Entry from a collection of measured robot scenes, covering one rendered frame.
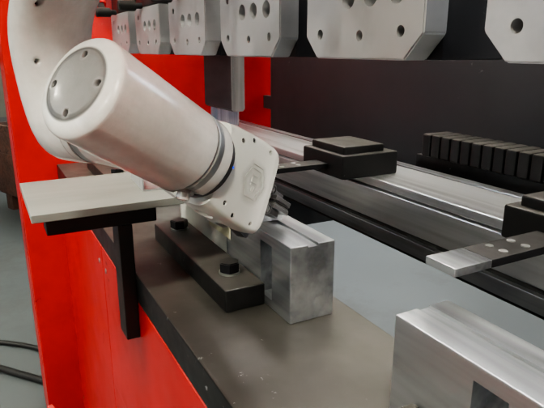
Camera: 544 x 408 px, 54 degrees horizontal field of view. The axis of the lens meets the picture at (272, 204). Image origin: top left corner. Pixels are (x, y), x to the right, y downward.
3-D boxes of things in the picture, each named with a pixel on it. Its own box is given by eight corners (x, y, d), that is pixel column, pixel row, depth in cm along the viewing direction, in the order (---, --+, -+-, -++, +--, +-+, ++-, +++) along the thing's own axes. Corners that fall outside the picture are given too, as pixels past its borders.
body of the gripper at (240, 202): (210, 212, 50) (266, 240, 59) (240, 111, 52) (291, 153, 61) (150, 200, 54) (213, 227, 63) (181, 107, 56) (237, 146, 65)
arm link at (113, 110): (130, 186, 53) (206, 194, 48) (14, 133, 42) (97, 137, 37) (154, 107, 54) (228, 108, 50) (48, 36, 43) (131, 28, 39)
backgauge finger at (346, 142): (223, 175, 88) (223, 145, 87) (353, 160, 100) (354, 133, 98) (257, 192, 78) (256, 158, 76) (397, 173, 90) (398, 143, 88)
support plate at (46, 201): (19, 189, 77) (19, 182, 77) (194, 171, 89) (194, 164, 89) (31, 224, 62) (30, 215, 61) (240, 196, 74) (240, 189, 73)
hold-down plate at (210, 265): (155, 240, 91) (154, 223, 90) (185, 235, 93) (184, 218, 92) (225, 314, 65) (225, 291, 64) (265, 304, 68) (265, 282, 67)
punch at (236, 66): (206, 118, 83) (203, 54, 81) (217, 117, 84) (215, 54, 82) (231, 126, 75) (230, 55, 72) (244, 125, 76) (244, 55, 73)
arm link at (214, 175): (201, 201, 48) (220, 210, 51) (230, 110, 50) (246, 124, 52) (135, 189, 52) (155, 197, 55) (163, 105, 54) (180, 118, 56)
